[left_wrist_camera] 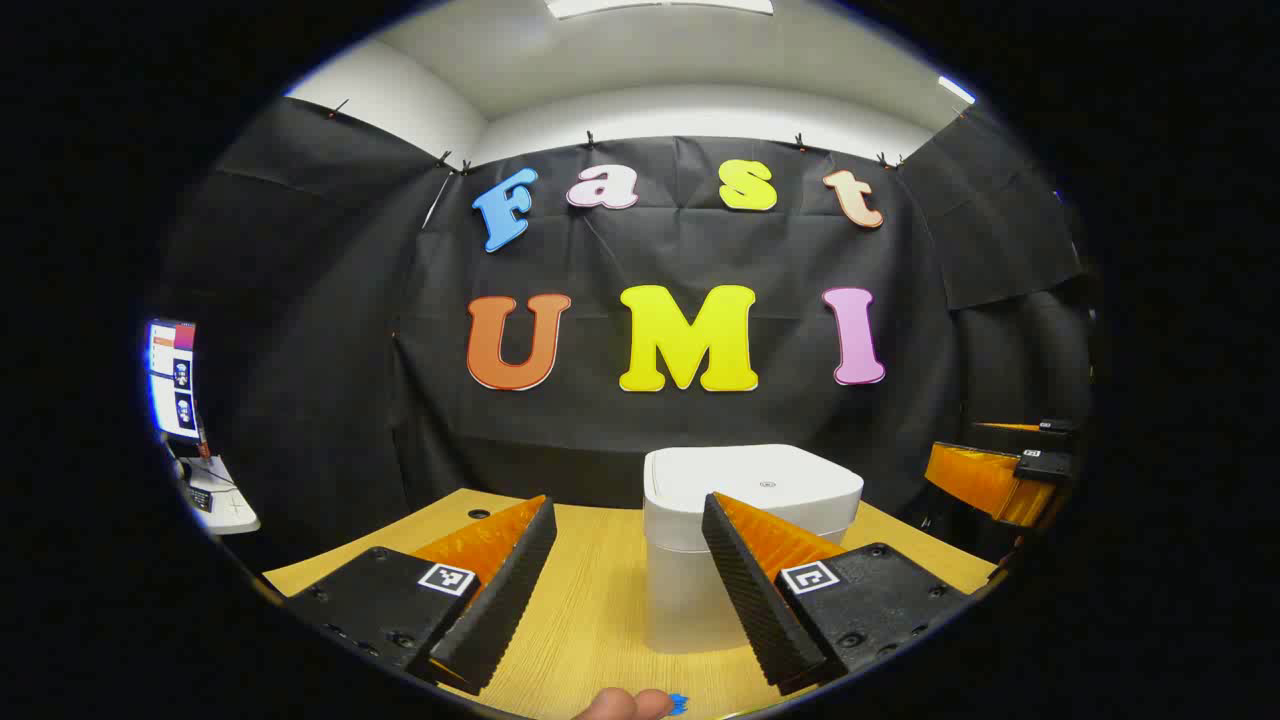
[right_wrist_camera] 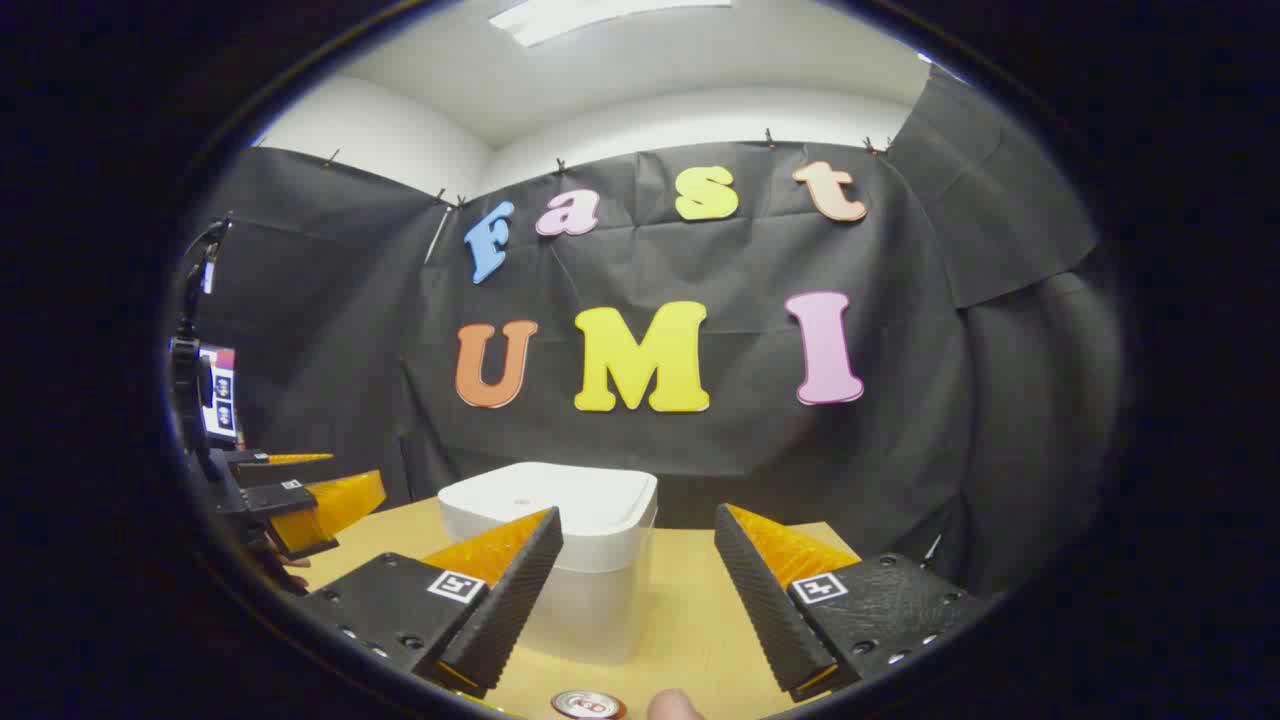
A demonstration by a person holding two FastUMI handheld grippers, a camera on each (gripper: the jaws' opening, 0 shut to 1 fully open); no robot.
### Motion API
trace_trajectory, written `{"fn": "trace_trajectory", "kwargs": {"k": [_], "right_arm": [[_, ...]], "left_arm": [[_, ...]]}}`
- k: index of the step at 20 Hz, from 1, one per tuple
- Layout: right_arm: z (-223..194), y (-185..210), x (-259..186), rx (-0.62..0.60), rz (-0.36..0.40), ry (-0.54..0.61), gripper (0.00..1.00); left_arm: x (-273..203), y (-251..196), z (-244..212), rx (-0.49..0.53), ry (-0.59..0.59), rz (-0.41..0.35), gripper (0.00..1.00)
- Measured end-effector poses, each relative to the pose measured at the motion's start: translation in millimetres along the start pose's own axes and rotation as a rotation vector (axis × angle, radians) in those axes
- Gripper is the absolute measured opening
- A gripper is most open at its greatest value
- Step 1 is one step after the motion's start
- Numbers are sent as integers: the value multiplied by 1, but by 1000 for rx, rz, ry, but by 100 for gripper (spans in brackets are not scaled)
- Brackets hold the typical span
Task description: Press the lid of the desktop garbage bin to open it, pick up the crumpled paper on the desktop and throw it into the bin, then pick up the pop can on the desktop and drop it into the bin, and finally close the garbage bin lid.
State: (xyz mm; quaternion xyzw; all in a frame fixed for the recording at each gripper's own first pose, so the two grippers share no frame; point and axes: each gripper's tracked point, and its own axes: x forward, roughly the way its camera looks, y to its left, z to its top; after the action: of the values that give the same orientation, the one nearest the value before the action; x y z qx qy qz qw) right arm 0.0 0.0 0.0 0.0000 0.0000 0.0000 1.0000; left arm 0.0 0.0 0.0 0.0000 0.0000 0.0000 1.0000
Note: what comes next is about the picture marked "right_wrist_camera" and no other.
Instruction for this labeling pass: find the white desktop garbage bin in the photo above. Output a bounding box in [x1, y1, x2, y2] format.
[438, 462, 659, 666]

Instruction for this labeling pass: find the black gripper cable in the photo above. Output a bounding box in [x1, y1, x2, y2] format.
[178, 220, 233, 336]

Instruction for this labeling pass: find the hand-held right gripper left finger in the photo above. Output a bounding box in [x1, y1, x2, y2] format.
[295, 507, 564, 699]

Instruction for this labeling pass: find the computer monitor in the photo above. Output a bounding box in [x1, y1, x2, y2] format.
[200, 345, 239, 443]

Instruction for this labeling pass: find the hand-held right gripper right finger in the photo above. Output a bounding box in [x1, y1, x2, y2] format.
[714, 503, 996, 703]

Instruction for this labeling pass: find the long ceiling light panel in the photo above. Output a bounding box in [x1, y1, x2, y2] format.
[488, 0, 736, 48]

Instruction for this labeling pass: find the red pop can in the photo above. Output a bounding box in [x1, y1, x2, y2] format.
[549, 690, 629, 720]

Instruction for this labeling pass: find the wooden desktop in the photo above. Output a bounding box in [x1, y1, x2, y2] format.
[290, 497, 881, 720]

